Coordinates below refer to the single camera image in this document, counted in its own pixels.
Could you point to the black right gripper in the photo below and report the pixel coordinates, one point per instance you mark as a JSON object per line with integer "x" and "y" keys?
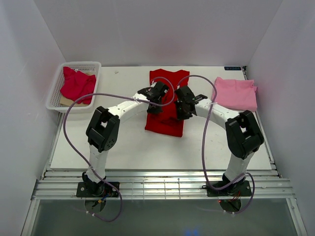
{"x": 179, "y": 116}

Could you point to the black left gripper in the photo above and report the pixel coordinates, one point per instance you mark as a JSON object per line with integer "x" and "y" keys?
{"x": 156, "y": 110}

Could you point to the red t shirt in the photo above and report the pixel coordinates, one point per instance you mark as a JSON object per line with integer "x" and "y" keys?
{"x": 166, "y": 122}

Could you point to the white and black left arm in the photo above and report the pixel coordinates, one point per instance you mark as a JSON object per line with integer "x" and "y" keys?
{"x": 103, "y": 129}

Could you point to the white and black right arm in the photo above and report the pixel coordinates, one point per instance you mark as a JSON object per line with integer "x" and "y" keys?
{"x": 243, "y": 134}

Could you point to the blue label on table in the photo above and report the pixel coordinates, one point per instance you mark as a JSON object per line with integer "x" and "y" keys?
{"x": 232, "y": 68}

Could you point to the folded pink t shirt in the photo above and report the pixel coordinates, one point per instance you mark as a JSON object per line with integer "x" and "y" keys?
{"x": 236, "y": 94}

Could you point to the crimson shirt in basket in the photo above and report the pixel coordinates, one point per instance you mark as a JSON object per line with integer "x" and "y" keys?
{"x": 77, "y": 83}

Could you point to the beige cloth in basket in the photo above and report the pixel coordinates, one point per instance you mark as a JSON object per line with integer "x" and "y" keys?
{"x": 67, "y": 102}

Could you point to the white plastic basket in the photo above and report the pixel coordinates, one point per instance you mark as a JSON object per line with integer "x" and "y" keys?
{"x": 53, "y": 99}

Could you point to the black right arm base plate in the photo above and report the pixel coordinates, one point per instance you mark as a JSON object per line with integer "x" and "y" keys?
{"x": 241, "y": 189}

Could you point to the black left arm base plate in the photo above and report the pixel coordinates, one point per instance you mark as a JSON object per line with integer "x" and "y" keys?
{"x": 110, "y": 189}

